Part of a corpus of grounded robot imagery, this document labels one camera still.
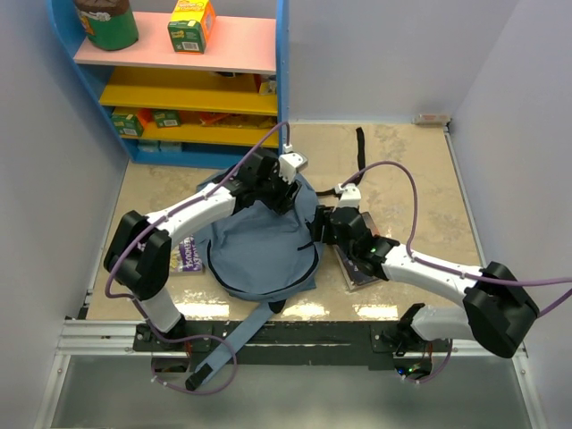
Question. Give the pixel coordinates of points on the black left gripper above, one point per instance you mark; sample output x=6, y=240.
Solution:
x=287, y=197

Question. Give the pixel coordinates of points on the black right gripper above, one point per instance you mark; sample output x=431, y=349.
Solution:
x=322, y=219

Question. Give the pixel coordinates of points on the blue student backpack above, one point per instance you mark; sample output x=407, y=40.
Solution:
x=258, y=255

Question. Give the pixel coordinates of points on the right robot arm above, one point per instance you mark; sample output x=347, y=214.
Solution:
x=488, y=306

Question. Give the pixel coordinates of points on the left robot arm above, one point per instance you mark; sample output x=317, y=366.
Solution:
x=138, y=257

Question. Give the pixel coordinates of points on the light blue tissue pack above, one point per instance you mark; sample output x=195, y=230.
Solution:
x=148, y=145

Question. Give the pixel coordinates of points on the Tale of Two Cities book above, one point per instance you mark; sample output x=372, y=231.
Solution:
x=357, y=268

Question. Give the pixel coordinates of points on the purple storey treehouse book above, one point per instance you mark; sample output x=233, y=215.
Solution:
x=184, y=258

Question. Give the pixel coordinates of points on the small green box on shelf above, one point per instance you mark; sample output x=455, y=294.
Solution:
x=165, y=118

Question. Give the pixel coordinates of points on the blue shelf unit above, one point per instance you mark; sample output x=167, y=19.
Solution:
x=243, y=71

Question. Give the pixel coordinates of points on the yellow green carton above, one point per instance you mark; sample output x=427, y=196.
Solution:
x=190, y=26

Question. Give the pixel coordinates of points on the green brown canister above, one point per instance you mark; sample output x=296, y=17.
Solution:
x=109, y=25

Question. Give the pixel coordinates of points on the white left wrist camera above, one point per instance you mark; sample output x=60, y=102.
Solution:
x=290, y=164

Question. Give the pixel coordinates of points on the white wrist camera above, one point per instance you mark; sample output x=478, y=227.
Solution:
x=290, y=164
x=348, y=195

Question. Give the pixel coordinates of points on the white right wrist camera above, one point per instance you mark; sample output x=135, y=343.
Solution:
x=348, y=195

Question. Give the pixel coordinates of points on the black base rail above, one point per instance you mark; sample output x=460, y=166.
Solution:
x=372, y=344

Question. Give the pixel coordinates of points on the white wall label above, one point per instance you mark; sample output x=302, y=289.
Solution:
x=432, y=120

